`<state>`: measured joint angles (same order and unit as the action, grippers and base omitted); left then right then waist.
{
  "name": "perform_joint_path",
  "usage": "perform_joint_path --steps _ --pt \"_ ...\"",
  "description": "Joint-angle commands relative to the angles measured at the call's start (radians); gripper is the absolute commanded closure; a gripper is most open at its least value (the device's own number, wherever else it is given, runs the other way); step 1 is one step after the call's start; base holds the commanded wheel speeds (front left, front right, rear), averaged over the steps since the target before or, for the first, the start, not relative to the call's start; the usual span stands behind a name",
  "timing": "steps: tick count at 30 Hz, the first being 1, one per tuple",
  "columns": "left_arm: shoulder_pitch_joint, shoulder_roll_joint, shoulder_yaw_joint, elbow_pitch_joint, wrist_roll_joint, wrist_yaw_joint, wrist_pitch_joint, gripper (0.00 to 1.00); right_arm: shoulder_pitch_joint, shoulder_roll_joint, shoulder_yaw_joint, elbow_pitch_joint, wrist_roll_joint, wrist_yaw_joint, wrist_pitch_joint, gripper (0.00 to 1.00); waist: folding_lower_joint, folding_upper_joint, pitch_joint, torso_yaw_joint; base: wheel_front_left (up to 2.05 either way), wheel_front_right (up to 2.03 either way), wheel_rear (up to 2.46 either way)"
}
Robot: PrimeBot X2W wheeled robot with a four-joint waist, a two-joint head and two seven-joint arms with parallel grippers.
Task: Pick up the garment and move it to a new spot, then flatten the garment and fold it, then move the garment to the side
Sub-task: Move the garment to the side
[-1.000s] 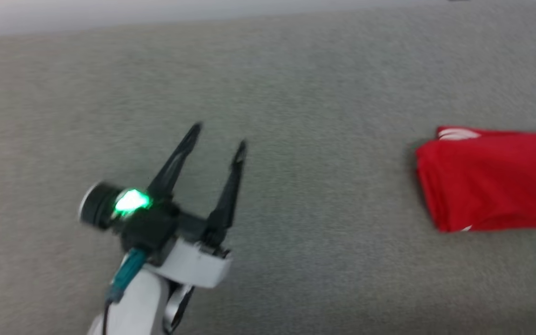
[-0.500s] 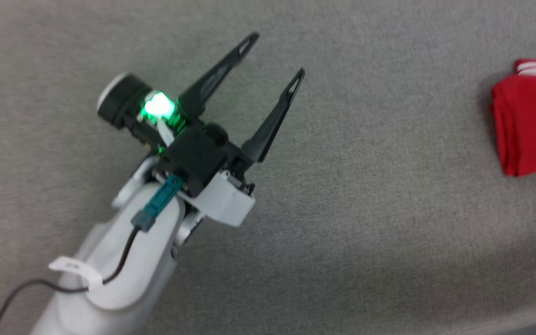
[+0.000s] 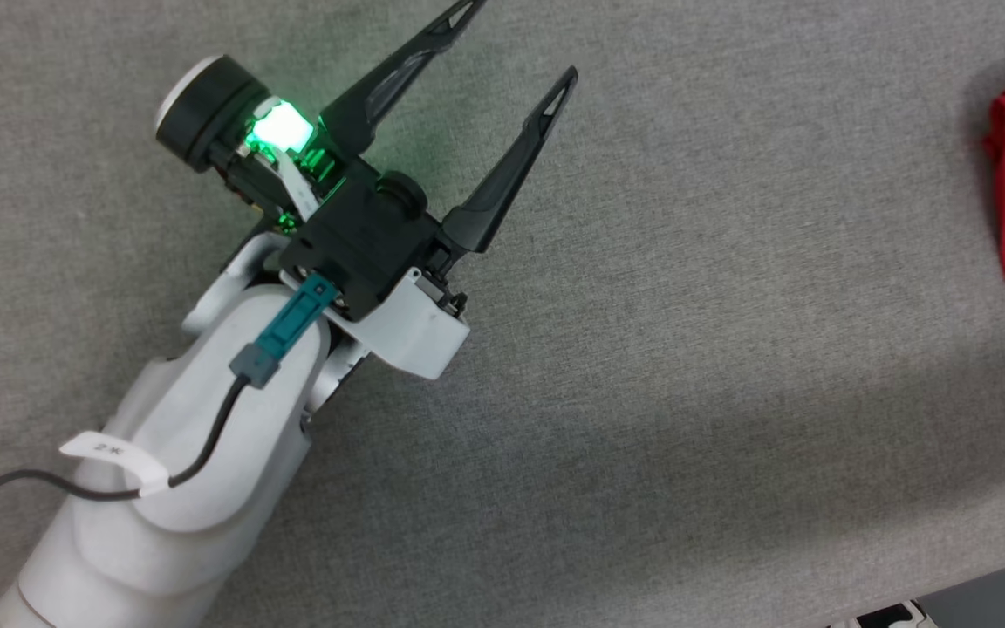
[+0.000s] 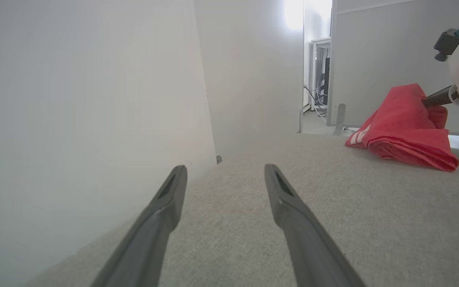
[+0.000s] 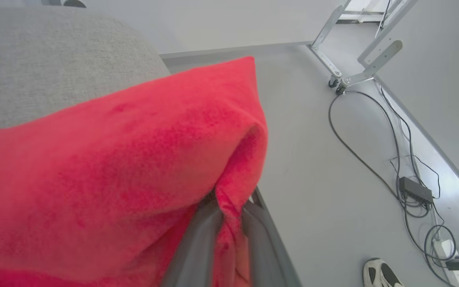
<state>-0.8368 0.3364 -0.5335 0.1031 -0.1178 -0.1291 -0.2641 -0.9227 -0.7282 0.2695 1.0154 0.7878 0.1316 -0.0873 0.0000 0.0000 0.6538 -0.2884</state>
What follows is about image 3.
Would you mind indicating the left gripper with green light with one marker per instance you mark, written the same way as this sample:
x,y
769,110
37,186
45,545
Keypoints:
x,y
206,113

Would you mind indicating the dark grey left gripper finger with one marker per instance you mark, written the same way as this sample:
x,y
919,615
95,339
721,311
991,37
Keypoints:
x,y
476,222

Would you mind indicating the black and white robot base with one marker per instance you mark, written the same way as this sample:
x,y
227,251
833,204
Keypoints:
x,y
886,616

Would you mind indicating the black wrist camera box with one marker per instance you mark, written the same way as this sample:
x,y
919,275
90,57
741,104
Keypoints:
x,y
363,244

